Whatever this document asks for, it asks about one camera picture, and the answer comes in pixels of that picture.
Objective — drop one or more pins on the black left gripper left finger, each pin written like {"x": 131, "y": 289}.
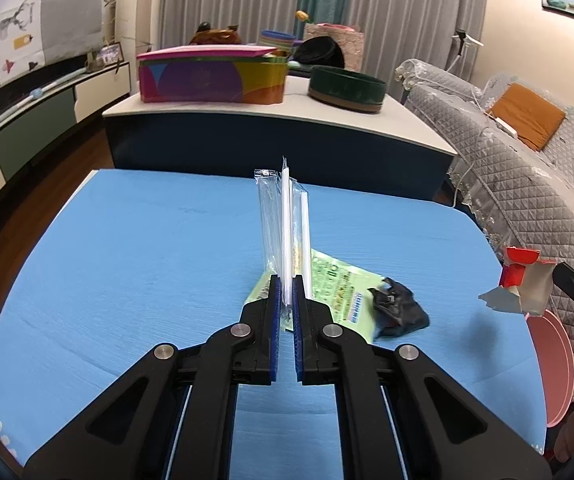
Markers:
{"x": 172, "y": 414}

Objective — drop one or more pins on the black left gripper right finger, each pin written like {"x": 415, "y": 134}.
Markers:
{"x": 400, "y": 415}

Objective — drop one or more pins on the red white carton piece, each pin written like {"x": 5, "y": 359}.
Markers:
{"x": 525, "y": 285}

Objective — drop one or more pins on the clear straw packet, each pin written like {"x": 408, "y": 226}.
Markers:
{"x": 285, "y": 229}

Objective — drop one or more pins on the pink trash bin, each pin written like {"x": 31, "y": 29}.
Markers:
{"x": 556, "y": 364}

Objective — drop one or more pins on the black crumpled wrapper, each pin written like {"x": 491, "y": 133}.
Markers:
{"x": 396, "y": 310}

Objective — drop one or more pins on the grey quilted sofa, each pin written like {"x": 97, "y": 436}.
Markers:
{"x": 517, "y": 196}

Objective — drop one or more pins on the green snack packet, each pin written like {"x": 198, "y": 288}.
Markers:
{"x": 345, "y": 290}

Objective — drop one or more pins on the blue tablecloth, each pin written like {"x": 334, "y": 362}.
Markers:
{"x": 137, "y": 258}

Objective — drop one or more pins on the orange cushion far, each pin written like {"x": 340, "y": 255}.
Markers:
{"x": 534, "y": 119}

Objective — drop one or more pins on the white blue coffee table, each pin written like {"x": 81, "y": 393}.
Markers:
{"x": 392, "y": 152}

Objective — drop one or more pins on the white floor lamp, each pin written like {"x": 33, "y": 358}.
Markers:
{"x": 464, "y": 41}

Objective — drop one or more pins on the white green TV cabinet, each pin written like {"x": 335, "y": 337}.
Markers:
{"x": 46, "y": 115}

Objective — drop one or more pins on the dark green round bowl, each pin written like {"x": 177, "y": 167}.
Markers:
{"x": 347, "y": 89}

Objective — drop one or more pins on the grey curtain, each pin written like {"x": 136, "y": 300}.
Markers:
{"x": 394, "y": 30}

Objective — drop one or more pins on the colourful storage box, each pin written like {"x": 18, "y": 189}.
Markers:
{"x": 222, "y": 73}

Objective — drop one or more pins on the pink woven basket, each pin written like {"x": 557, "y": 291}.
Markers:
{"x": 350, "y": 40}

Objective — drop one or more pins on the black bowl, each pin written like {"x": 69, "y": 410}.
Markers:
{"x": 321, "y": 50}

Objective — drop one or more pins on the brown ornament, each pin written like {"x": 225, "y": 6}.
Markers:
{"x": 206, "y": 34}

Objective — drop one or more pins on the stack of coloured bowls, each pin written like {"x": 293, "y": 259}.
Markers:
{"x": 280, "y": 41}

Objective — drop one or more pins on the grey covered television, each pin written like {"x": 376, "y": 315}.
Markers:
{"x": 36, "y": 33}

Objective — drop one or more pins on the white standing air conditioner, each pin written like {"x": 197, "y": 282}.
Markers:
{"x": 137, "y": 28}

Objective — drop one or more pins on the small photo frame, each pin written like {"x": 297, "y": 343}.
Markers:
{"x": 111, "y": 54}

